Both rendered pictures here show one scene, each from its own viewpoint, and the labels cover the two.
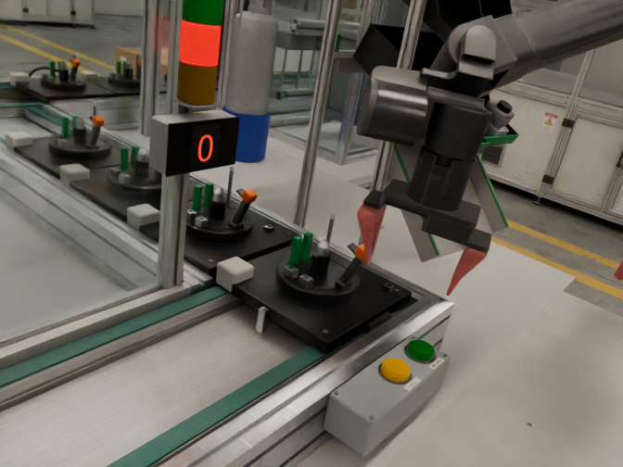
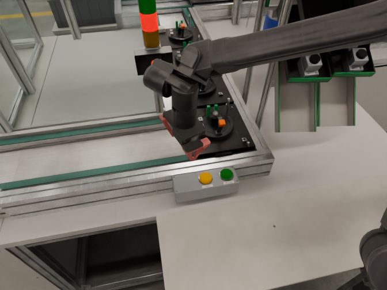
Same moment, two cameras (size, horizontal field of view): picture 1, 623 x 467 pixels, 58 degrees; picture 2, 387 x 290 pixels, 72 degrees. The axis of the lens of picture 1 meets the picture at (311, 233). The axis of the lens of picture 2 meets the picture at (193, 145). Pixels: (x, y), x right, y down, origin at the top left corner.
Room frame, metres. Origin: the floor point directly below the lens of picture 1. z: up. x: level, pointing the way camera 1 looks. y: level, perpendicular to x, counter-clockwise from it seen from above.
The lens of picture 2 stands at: (0.25, -0.46, 1.67)
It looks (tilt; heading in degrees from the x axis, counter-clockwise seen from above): 48 degrees down; 43
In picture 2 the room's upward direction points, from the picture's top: straight up
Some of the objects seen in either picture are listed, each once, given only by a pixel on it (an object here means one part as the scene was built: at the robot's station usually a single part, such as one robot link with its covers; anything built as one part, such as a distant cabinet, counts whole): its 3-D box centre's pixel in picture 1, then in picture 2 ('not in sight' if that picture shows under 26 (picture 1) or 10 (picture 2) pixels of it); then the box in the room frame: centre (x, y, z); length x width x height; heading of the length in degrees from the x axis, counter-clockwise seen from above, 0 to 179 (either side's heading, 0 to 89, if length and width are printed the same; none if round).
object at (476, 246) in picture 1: (449, 253); (190, 145); (0.57, -0.15, 1.19); 0.07 x 0.07 x 0.09; 74
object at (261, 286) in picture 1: (315, 287); (214, 129); (0.83, -0.02, 0.96); 0.24 x 0.24 x 0.02; 54
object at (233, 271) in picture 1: (234, 274); not in sight; (0.81, 0.11, 0.97); 0.05 x 0.05 x 0.04; 54
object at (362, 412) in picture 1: (389, 389); (205, 183); (0.64, -0.15, 0.93); 0.21 x 0.07 x 0.06; 144
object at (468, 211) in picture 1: (438, 183); (183, 115); (0.58, -0.12, 1.26); 0.10 x 0.07 x 0.07; 74
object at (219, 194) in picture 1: (218, 206); (200, 79); (0.98, 0.18, 1.01); 0.24 x 0.24 x 0.13; 54
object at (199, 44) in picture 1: (199, 43); (148, 20); (0.75, 0.18, 1.33); 0.05 x 0.05 x 0.05
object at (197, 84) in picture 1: (197, 82); (151, 36); (0.75, 0.18, 1.28); 0.05 x 0.05 x 0.05
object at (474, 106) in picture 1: (451, 127); (182, 92); (0.58, -0.12, 1.32); 0.07 x 0.06 x 0.07; 94
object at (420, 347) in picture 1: (420, 352); (226, 175); (0.70, -0.19, 0.96); 0.04 x 0.04 x 0.02
